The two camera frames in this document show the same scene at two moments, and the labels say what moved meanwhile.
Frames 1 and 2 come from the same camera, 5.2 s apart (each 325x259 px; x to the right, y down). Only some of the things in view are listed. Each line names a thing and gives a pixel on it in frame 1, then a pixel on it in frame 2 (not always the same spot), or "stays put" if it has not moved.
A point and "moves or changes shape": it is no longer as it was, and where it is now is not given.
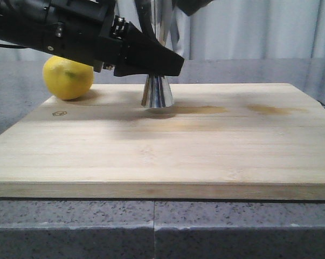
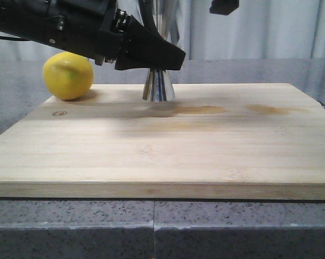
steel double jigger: (157, 93) moves or changes shape
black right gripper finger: (190, 7) → (223, 7)
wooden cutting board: (216, 141) stays put
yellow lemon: (66, 79) stays put
